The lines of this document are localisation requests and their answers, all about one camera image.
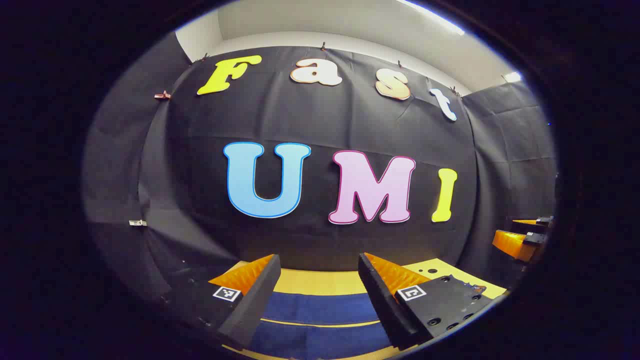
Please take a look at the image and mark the blue denim jeans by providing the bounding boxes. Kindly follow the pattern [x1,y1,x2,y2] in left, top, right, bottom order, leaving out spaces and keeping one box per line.
[248,291,396,360]

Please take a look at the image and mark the black backdrop cloth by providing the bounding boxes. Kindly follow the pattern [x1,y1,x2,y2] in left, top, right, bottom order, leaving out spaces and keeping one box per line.
[82,32,558,306]

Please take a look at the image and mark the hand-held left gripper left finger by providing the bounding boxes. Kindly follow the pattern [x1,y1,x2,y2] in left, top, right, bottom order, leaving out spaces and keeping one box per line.
[161,253,282,351]

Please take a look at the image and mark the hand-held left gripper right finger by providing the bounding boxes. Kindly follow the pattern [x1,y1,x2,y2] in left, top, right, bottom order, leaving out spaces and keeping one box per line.
[357,252,495,351]

